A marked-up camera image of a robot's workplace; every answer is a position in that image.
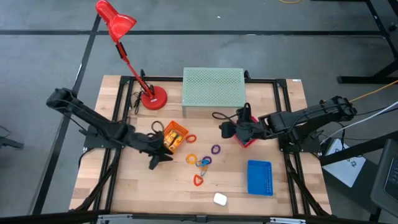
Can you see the black aluminium table frame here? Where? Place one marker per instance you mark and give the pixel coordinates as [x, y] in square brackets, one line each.
[168, 79]

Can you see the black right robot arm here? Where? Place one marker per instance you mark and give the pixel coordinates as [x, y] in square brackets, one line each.
[311, 118]

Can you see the white earbuds case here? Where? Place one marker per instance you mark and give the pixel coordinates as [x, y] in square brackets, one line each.
[220, 199]

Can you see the white box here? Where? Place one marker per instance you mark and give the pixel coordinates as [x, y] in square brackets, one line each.
[345, 168]

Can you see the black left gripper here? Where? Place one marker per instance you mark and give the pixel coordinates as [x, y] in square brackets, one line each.
[146, 143]

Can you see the blue plastic basket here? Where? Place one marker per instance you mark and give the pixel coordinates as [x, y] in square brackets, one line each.
[258, 177]

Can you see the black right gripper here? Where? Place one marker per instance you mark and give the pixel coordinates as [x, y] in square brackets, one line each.
[245, 129]

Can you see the red desk lamp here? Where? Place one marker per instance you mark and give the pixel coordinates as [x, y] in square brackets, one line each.
[154, 99]

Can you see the red plastic basket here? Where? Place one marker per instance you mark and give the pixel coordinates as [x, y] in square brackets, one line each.
[245, 143]

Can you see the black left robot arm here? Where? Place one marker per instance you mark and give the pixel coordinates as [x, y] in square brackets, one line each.
[93, 123]

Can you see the orange plastic basket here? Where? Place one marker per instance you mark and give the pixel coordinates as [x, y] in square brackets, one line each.
[180, 126]

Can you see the teal rubber band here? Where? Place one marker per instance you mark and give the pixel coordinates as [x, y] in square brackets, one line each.
[200, 163]

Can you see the black desk leg frame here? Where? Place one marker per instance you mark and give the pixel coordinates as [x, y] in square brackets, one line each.
[357, 80]

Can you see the pale green perforated shelf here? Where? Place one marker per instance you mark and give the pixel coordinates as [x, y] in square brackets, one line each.
[213, 87]

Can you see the orange-red coil wristband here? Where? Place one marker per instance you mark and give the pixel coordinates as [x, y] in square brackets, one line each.
[187, 138]

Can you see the red coil wristband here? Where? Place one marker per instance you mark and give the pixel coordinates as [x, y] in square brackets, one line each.
[198, 185]

